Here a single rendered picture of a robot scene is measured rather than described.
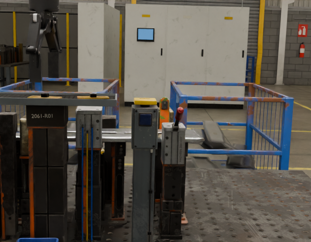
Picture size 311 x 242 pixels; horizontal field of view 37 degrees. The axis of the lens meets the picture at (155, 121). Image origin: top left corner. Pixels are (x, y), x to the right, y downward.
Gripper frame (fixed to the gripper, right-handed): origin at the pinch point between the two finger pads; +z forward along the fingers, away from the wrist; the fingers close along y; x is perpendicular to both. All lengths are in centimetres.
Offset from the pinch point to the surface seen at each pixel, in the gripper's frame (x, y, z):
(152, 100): -27.8, 4.7, 6.0
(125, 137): -16.3, 29.5, 21.6
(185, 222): -36, 34, 52
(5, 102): 8.0, -7.2, 6.4
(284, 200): -75, 66, 52
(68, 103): -7.6, -4.3, 6.6
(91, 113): -8.5, 15.3, 11.8
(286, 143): -99, 214, 60
